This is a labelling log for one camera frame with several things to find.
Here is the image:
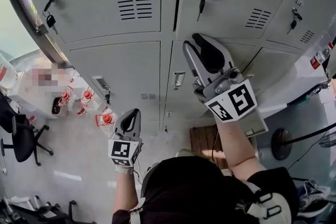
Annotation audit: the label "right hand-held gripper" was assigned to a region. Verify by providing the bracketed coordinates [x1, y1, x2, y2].
[183, 33, 258, 123]

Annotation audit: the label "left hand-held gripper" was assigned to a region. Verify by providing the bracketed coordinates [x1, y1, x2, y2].
[108, 108, 144, 167]

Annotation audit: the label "person's right forearm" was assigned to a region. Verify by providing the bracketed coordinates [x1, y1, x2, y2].
[214, 112, 266, 182]

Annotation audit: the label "person's left forearm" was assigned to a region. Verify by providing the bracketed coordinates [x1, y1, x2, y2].
[112, 172, 140, 217]

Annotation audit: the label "grey metal locker cabinet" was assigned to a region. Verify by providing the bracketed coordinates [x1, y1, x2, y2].
[14, 0, 336, 140]

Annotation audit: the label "red-capped clear water jug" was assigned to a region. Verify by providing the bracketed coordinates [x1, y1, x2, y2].
[94, 109, 117, 137]
[76, 88, 100, 116]
[58, 86, 76, 114]

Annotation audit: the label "person's beige shoe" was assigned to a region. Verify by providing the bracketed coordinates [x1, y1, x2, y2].
[175, 148, 201, 158]

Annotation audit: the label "brown wooden board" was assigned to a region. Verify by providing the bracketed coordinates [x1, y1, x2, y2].
[189, 125, 233, 170]

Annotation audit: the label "white table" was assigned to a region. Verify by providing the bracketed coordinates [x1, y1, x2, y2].
[258, 59, 336, 113]

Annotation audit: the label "person's black shirt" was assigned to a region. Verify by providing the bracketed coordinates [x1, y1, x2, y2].
[112, 156, 300, 224]

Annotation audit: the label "black office chair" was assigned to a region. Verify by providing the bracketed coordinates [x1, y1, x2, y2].
[0, 91, 55, 167]

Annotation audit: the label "red-labelled clear plastic bottle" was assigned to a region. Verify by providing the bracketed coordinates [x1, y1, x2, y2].
[309, 41, 336, 70]

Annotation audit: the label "black metal stand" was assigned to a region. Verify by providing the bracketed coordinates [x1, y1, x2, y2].
[0, 194, 87, 224]

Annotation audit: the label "red-labelled clear water jug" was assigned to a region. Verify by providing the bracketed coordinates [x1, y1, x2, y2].
[0, 56, 18, 90]

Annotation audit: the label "grey and black sneakers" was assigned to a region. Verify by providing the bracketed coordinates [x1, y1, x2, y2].
[297, 178, 332, 219]

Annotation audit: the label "white wrist strap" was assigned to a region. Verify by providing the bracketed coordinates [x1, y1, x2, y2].
[114, 164, 135, 175]

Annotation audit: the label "black floor cable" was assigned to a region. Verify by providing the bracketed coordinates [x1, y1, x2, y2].
[286, 143, 325, 172]

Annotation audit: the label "beige harness straps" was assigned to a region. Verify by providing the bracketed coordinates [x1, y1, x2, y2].
[235, 180, 292, 224]

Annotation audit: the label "dark window frame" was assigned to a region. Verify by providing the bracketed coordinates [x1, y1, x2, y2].
[0, 0, 74, 69]

